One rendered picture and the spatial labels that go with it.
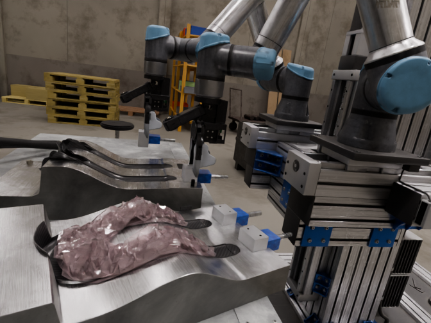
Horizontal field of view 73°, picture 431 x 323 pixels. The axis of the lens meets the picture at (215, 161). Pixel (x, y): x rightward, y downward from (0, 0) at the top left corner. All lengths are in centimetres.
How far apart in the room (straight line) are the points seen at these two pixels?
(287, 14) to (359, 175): 46
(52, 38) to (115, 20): 164
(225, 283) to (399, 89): 52
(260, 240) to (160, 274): 22
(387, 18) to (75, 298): 74
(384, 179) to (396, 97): 28
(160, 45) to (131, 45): 764
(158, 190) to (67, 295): 36
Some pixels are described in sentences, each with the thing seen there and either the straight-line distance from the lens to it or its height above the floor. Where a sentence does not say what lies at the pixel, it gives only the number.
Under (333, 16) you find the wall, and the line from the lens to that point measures 1012.
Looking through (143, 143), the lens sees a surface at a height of 92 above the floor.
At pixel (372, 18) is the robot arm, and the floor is 133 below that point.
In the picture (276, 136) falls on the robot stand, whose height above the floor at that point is 96.
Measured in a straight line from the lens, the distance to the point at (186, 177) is 78.
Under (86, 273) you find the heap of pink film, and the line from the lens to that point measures 48.
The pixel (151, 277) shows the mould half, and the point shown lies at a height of 89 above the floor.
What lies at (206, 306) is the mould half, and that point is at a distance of 50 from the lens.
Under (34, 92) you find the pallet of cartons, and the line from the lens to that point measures 828.
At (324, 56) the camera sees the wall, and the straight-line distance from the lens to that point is 993.
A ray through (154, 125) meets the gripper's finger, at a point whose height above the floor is 98.
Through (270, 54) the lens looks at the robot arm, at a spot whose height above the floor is 124.
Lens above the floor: 117
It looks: 16 degrees down
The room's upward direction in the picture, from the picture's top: 8 degrees clockwise
